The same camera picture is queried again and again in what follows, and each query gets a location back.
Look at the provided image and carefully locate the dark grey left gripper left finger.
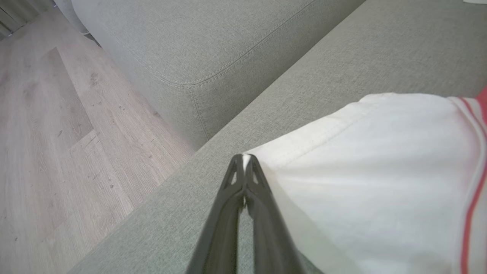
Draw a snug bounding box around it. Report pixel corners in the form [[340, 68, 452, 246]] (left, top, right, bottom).
[[186, 153, 246, 274]]

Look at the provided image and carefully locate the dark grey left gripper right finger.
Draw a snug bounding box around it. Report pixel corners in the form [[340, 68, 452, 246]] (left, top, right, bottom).
[[243, 154, 307, 274]]

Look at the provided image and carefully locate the red and white garment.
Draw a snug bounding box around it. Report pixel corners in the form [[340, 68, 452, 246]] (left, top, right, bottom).
[[242, 86, 487, 274]]

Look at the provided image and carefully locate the grey fabric sofa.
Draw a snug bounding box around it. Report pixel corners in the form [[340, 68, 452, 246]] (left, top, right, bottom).
[[70, 0, 366, 151], [67, 0, 487, 274]]

